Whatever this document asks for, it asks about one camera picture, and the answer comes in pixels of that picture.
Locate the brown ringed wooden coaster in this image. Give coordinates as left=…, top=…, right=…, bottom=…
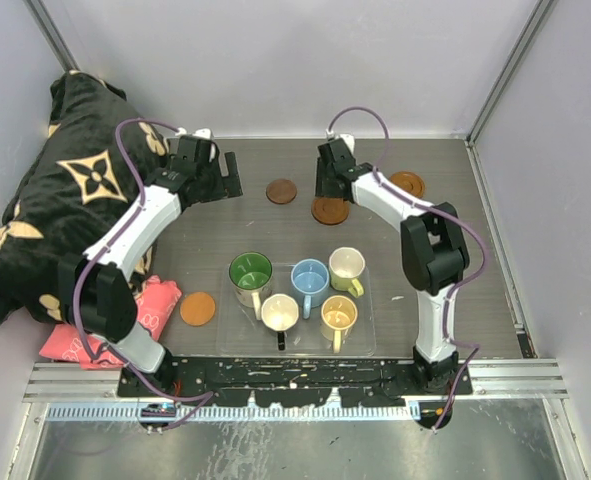
left=311, top=197, right=350, bottom=226

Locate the dark brown coaster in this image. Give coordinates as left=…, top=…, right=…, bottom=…
left=266, top=178, right=297, bottom=205

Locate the light brown ringed coaster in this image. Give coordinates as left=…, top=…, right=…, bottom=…
left=389, top=171, right=425, bottom=199

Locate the olive green white mug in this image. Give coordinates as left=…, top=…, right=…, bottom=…
left=328, top=247, right=366, bottom=298

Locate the orange coaster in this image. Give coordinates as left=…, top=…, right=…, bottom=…
left=180, top=292, right=216, bottom=327

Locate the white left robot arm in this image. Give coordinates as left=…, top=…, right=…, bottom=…
left=58, top=128, right=242, bottom=396

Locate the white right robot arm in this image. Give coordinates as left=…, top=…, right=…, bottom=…
left=315, top=134, right=470, bottom=394

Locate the green interior mug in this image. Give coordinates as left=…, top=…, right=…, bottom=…
left=228, top=252, right=273, bottom=321

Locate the blue mug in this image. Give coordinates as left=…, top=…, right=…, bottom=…
left=290, top=259, right=330, bottom=319

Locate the black floral plush blanket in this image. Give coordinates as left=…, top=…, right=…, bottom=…
left=0, top=70, right=168, bottom=326

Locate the pink printed cloth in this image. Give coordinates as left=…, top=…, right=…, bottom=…
left=38, top=274, right=183, bottom=371

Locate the yellow mug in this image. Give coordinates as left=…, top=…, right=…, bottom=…
left=320, top=295, right=359, bottom=354

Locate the clear plastic tray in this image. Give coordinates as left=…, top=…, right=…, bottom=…
left=216, top=268, right=376, bottom=358

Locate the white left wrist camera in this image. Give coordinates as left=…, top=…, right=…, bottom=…
left=175, top=127, right=213, bottom=141

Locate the white mug black handle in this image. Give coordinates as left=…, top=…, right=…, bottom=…
left=260, top=294, right=299, bottom=351

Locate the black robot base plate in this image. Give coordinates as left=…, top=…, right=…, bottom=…
left=117, top=353, right=474, bottom=409

